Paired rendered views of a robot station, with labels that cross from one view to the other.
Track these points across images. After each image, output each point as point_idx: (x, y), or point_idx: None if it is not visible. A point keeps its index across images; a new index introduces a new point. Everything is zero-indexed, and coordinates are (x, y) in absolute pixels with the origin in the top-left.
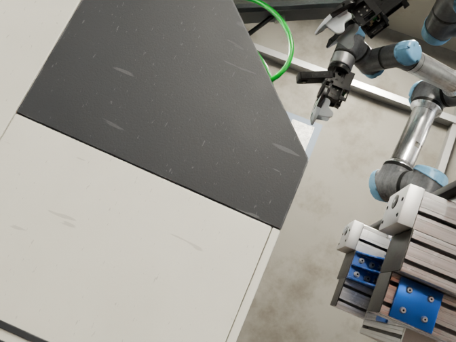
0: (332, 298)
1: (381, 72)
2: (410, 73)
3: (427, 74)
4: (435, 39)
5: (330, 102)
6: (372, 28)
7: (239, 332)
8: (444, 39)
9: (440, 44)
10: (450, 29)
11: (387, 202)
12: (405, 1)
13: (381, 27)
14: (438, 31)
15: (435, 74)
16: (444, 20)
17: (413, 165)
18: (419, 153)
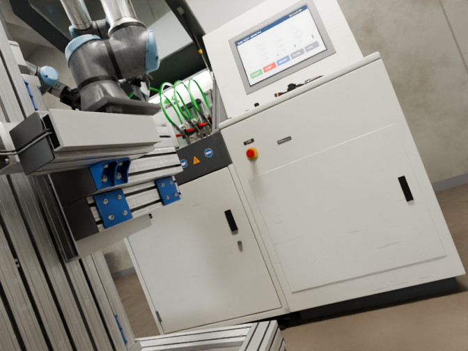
0: (180, 193)
1: (108, 25)
2: (84, 23)
3: (70, 13)
4: (49, 85)
5: (134, 87)
6: (79, 107)
7: (127, 248)
8: (44, 83)
9: (48, 80)
10: (40, 88)
11: (145, 65)
12: (60, 100)
13: (76, 103)
14: (47, 88)
15: (64, 4)
16: (42, 92)
17: (110, 22)
18: (104, 4)
